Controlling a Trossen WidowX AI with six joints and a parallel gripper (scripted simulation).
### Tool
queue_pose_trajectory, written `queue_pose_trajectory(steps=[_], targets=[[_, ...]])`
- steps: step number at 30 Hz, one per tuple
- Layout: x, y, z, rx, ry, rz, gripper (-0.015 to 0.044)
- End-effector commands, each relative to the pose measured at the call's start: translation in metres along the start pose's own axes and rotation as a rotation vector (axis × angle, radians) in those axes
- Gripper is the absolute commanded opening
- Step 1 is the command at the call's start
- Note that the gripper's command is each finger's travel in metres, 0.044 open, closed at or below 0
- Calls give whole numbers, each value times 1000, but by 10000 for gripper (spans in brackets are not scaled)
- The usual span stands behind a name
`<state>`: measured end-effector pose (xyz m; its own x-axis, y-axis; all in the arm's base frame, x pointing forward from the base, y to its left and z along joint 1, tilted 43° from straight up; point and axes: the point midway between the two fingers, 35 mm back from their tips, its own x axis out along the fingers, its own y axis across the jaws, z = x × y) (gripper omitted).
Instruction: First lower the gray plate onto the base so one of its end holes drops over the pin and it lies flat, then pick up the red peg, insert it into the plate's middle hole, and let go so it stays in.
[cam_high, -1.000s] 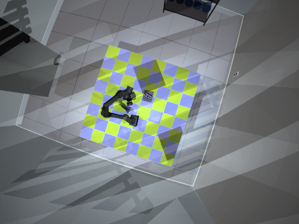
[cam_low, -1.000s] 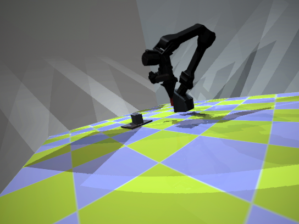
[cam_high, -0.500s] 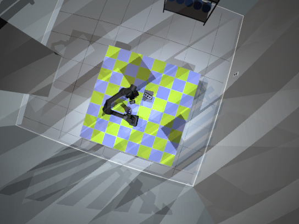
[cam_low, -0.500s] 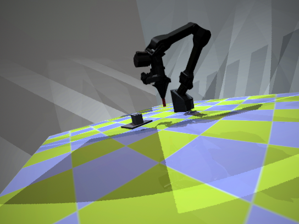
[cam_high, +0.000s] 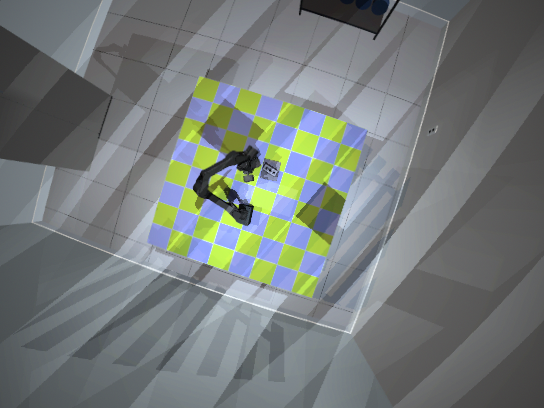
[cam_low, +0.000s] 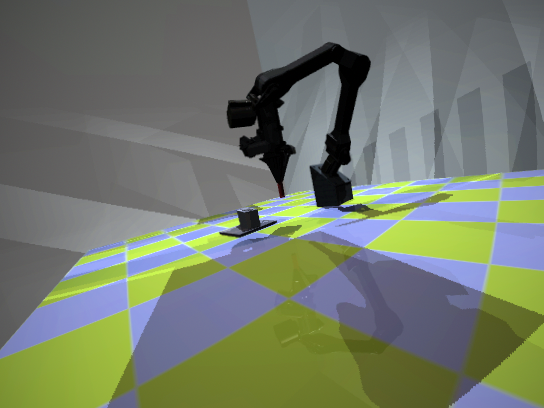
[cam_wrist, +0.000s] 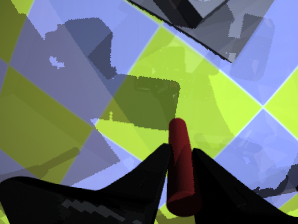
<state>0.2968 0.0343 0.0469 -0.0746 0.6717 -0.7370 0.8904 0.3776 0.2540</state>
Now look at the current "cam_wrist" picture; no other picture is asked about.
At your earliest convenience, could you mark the dark red peg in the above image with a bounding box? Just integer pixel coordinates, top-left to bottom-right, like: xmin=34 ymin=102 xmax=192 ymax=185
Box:
xmin=165 ymin=117 xmax=204 ymax=217

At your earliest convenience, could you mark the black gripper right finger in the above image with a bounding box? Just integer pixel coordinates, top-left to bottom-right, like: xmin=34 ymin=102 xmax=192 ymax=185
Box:
xmin=192 ymin=148 xmax=298 ymax=224

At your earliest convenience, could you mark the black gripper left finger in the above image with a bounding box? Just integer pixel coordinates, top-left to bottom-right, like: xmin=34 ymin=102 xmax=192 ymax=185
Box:
xmin=0 ymin=143 xmax=170 ymax=224

